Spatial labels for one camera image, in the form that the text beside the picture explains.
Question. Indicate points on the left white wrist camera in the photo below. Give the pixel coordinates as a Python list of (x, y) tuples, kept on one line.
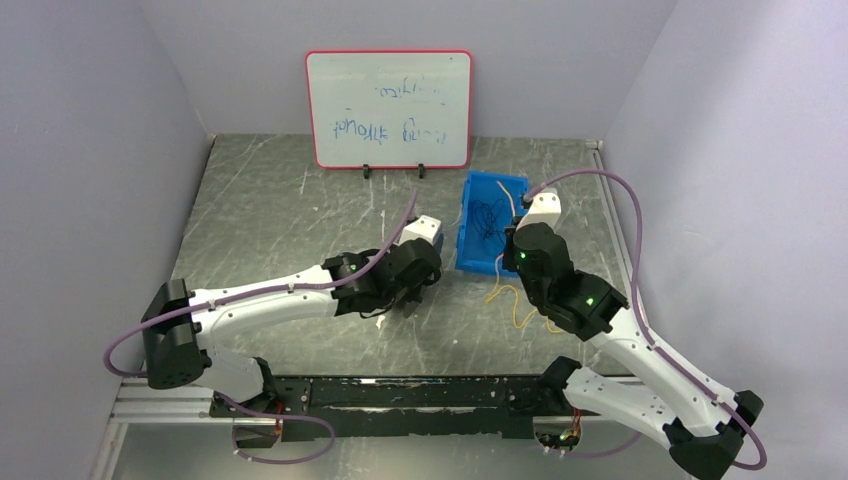
[(424, 227)]

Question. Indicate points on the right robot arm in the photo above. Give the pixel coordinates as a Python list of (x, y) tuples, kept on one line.
[(700, 422)]

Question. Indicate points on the blue plastic bin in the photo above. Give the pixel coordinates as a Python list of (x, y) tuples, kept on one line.
[(489, 203)]

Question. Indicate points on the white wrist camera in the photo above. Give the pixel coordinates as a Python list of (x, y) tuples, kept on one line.
[(545, 208), (424, 227)]

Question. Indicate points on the red framed whiteboard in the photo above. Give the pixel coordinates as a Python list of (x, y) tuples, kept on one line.
[(379, 109)]

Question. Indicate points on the black base frame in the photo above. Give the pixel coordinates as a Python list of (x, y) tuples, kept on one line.
[(507, 405)]

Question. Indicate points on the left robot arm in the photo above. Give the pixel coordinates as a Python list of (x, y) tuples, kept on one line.
[(187, 349)]

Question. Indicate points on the aluminium side rail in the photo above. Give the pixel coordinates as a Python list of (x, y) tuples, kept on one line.
[(607, 187)]

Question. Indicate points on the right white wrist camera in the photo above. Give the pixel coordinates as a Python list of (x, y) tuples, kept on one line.
[(545, 208)]

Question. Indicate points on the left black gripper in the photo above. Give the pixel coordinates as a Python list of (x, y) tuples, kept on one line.
[(424, 275)]

